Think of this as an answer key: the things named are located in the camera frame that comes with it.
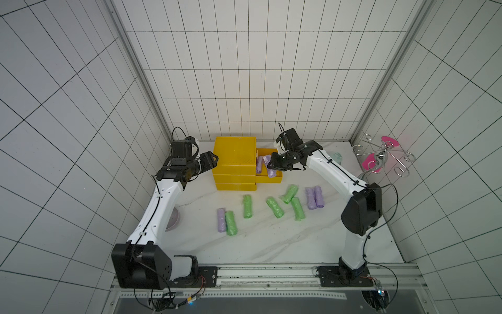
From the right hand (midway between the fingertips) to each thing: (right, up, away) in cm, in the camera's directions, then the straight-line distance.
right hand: (271, 160), depth 87 cm
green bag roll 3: (+2, -22, +3) cm, 22 cm away
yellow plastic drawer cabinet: (-16, -4, -4) cm, 17 cm away
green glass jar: (+36, +2, +13) cm, 38 cm away
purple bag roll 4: (+20, -17, +7) cm, 27 cm away
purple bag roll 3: (-23, -25, +1) cm, 34 cm away
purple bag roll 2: (0, -5, -4) cm, 6 cm away
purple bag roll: (-5, -2, +8) cm, 10 cm away
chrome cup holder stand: (+44, 0, -8) cm, 45 cm away
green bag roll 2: (-11, -22, +3) cm, 24 cm away
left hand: (-26, -1, -7) cm, 27 cm away
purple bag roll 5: (+24, -17, +5) cm, 30 cm away
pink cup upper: (+56, +10, +3) cm, 57 cm away
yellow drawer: (-4, -8, +1) cm, 9 cm away
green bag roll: (-18, -29, -4) cm, 34 cm away
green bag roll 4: (+13, -24, +2) cm, 28 cm away
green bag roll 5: (+10, -16, +8) cm, 21 cm away
